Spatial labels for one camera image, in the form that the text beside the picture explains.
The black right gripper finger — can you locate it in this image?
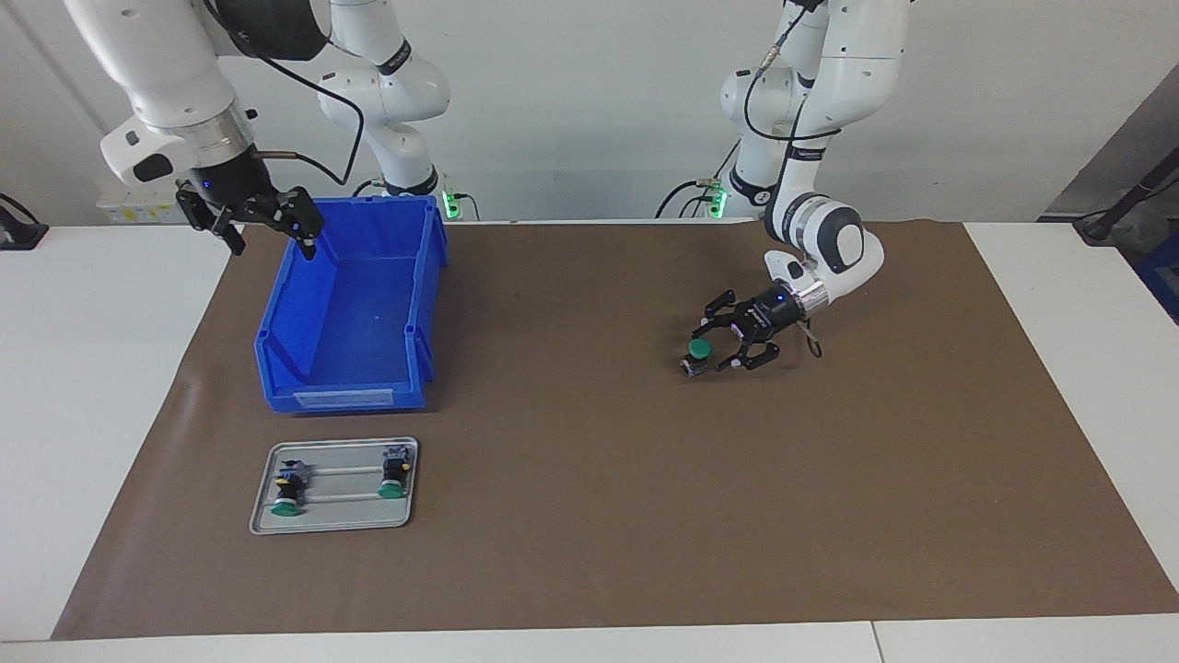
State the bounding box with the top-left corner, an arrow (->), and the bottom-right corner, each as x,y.
175,182 -> 248,257
273,187 -> 325,262

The blue plastic storage bin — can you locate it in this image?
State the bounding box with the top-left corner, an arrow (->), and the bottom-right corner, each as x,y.
253,195 -> 450,415

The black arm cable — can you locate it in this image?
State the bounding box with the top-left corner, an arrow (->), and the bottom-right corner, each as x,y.
741,0 -> 841,360
207,0 -> 367,188

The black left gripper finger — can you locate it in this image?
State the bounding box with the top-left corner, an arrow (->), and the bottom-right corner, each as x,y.
715,336 -> 782,373
691,290 -> 753,337

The black base power cable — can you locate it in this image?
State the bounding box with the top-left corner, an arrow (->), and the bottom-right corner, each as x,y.
656,138 -> 741,219

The blue crate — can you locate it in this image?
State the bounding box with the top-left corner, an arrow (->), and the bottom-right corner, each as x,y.
1135,230 -> 1179,325

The black tripod stand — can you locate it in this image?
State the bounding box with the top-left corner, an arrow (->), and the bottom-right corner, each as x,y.
1073,145 -> 1179,245

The black clamp stand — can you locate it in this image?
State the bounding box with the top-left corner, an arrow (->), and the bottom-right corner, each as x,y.
0,192 -> 49,251

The brown table mat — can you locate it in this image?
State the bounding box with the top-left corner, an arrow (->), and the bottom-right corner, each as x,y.
51,219 -> 1179,641

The green button with white block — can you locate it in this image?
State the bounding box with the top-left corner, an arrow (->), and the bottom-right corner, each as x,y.
377,444 -> 413,500

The green button with yellow band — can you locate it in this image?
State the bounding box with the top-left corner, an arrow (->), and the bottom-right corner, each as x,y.
270,459 -> 311,518

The grey metal tray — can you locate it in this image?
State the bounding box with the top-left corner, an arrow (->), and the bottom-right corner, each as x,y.
249,436 -> 420,537

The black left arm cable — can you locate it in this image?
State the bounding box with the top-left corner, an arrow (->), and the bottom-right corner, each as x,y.
741,0 -> 841,360

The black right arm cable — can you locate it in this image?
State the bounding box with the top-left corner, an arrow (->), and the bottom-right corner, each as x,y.
207,0 -> 367,188

